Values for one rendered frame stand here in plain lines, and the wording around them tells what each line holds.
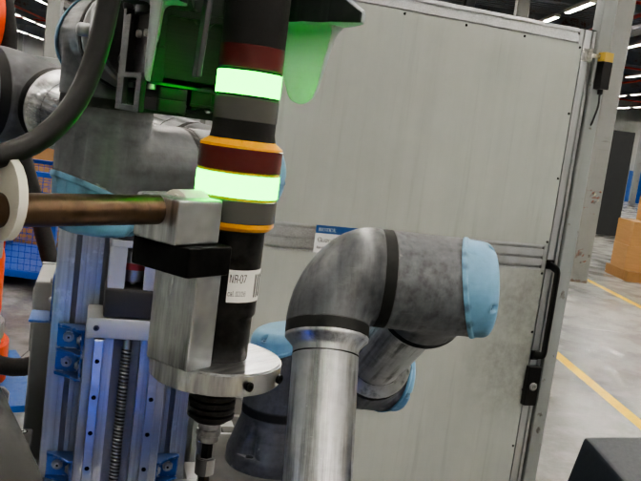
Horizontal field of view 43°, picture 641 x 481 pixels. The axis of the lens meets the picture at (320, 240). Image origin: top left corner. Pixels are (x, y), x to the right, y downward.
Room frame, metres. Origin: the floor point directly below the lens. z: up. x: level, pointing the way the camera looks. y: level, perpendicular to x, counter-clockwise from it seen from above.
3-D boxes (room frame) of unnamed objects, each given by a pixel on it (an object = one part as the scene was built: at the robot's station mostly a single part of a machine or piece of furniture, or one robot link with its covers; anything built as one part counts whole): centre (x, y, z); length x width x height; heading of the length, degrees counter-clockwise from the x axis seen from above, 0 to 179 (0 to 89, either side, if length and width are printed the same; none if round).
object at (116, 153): (0.69, 0.17, 1.54); 0.11 x 0.08 x 0.11; 136
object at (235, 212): (0.43, 0.05, 1.54); 0.04 x 0.04 x 0.01
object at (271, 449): (1.31, 0.03, 1.09); 0.15 x 0.15 x 0.10
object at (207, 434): (0.43, 0.05, 1.43); 0.01 x 0.01 x 0.02
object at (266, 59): (0.43, 0.05, 1.62); 0.03 x 0.03 x 0.01
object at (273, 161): (0.43, 0.05, 1.57); 0.04 x 0.04 x 0.01
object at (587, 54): (2.60, -0.77, 1.82); 0.09 x 0.04 x 0.23; 110
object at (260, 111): (0.43, 0.05, 1.59); 0.03 x 0.03 x 0.01
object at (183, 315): (0.42, 0.05, 1.50); 0.09 x 0.07 x 0.10; 145
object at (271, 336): (1.31, 0.03, 1.20); 0.13 x 0.12 x 0.14; 97
